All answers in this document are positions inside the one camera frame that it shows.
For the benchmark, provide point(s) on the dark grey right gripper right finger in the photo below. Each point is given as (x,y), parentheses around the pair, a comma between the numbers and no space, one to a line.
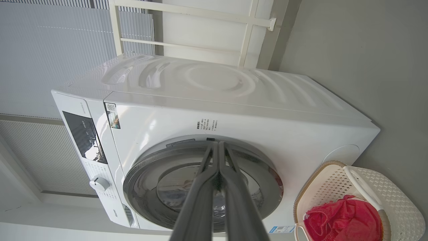
(240,211)

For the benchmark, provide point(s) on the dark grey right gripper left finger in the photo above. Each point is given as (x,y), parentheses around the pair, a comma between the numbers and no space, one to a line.
(197,207)

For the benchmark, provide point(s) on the dark grey round washer door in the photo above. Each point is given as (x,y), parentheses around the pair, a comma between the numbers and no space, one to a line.
(157,187)

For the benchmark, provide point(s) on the red garment with white trim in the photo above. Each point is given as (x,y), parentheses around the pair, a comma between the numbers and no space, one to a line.
(341,221)

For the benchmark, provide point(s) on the white front-load washing machine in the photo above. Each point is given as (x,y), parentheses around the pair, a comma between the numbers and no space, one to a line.
(267,110)

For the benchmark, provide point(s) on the cream perforated basket brown rim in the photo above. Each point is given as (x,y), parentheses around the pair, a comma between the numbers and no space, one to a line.
(398,207)

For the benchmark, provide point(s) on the blue energy label sticker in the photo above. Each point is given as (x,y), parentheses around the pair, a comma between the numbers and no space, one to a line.
(281,229)

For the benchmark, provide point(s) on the printed text sticker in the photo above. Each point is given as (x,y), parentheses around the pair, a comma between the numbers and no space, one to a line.
(207,124)

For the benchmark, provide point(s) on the white washer control knob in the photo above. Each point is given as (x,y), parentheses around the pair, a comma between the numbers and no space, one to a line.
(99,184)

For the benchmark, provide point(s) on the round filter cover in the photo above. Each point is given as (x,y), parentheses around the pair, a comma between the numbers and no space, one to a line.
(341,154)

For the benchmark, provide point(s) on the QR code sticker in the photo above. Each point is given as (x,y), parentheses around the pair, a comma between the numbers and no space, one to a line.
(112,115)

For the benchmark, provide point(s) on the black washer control panel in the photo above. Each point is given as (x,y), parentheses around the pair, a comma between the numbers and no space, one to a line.
(85,137)

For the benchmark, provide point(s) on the white window blind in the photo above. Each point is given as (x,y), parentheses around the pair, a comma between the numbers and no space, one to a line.
(50,50)

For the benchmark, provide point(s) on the white ribbed wall panel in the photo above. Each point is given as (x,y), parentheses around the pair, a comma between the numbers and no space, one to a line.
(43,157)

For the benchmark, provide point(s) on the white metal rack frame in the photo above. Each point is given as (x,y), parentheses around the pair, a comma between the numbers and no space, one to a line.
(249,21)

